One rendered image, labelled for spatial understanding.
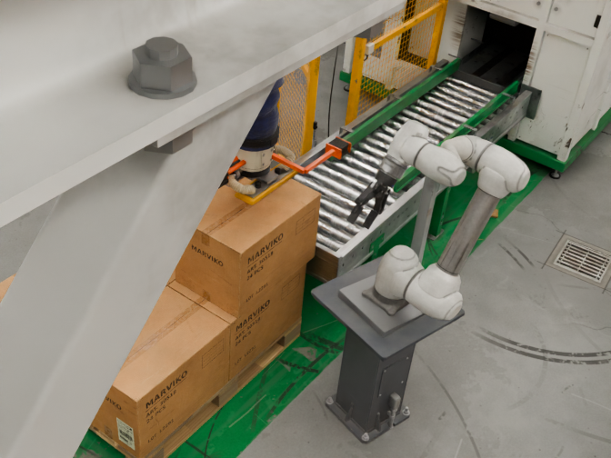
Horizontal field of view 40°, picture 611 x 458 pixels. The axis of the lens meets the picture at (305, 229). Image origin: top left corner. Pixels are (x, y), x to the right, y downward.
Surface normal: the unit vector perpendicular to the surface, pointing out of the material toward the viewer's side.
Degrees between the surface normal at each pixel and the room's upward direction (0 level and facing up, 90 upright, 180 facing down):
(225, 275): 90
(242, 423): 0
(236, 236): 0
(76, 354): 90
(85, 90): 0
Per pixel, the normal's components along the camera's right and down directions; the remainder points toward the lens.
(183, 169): 0.80, 0.42
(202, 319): 0.07, -0.78
